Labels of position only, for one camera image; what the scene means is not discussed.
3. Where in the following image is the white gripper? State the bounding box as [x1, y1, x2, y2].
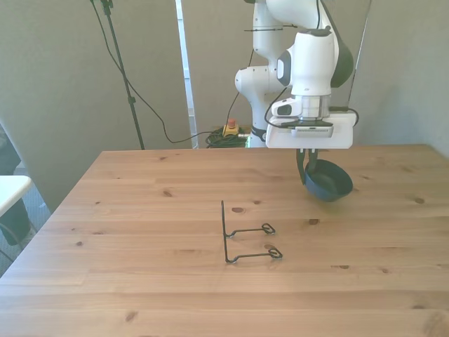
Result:
[265, 112, 354, 186]

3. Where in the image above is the dark blue bowl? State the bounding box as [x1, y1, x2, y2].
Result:
[303, 159, 354, 204]

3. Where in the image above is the yellow emergency stop button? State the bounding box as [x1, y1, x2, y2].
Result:
[222, 119, 241, 138]

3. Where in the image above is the small white side table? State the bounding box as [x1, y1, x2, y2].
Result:
[0, 175, 33, 218]

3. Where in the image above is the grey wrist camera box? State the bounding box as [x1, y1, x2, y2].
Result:
[290, 120, 335, 139]

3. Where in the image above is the black robot wrist cable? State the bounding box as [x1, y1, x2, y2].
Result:
[263, 86, 289, 128]

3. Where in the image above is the coiled dark cable bundle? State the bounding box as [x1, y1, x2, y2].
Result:
[204, 127, 252, 149]

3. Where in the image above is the black wire bowl stand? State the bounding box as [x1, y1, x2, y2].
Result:
[220, 199, 284, 265]

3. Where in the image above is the white vertical frame strip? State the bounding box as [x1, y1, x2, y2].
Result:
[175, 0, 199, 150]

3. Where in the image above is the black hanging cable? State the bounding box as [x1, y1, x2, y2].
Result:
[91, 0, 213, 144]

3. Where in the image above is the black camera tripod stand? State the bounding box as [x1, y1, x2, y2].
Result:
[90, 0, 147, 151]

